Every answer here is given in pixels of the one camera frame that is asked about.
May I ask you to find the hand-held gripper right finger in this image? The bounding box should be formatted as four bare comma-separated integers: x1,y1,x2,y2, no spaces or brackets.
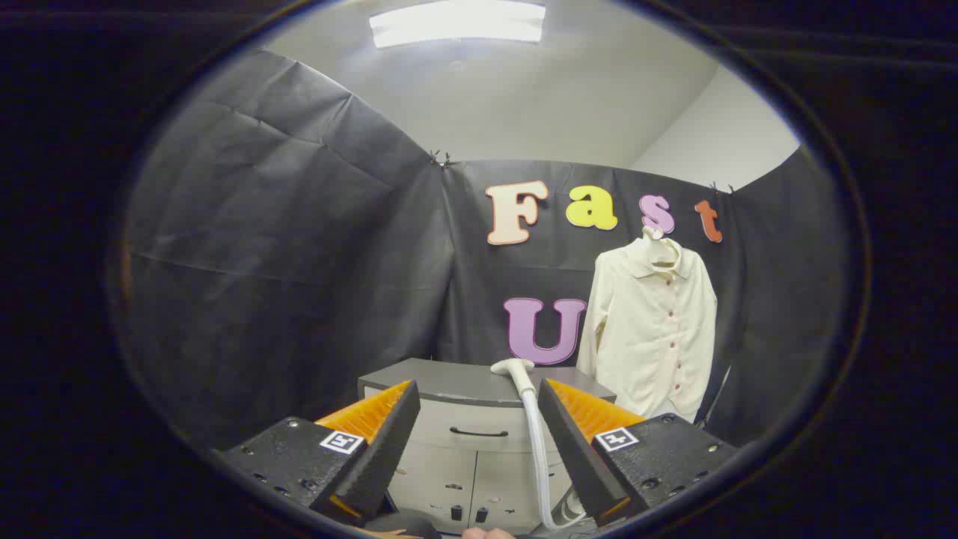
537,378,738,527

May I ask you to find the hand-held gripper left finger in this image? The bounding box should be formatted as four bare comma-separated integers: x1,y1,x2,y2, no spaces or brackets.
217,380,421,527

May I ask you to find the cream button-up shirt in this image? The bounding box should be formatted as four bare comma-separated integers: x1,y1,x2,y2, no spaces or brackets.
576,236,718,421

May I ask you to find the grey cabinet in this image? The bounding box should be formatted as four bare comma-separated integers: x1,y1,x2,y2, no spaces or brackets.
358,358,618,536

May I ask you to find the black backdrop cloth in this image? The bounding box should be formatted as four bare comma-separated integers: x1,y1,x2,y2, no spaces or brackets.
123,49,850,450

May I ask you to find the white plastic hanger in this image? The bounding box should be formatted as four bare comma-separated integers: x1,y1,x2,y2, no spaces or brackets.
640,225,682,269

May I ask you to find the ceiling light panel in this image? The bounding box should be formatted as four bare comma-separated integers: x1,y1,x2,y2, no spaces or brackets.
369,0,547,49

